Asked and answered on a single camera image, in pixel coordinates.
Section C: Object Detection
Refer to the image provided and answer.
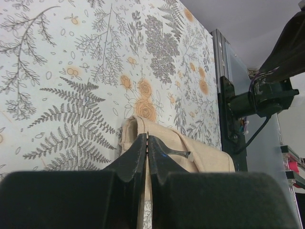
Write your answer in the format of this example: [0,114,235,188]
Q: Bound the aluminium frame rail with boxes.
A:
[211,29,240,81]

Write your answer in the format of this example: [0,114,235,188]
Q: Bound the beige linen napkin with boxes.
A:
[118,115,236,229]

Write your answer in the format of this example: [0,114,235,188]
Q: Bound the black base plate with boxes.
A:
[218,76,248,172]

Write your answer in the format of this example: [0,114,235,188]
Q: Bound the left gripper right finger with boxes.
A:
[147,135,299,229]

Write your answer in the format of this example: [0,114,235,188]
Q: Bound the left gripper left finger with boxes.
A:
[0,134,147,229]

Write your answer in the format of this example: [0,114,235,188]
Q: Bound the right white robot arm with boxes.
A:
[227,9,305,119]

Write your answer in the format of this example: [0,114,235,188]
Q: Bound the floral tablecloth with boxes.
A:
[0,0,232,179]

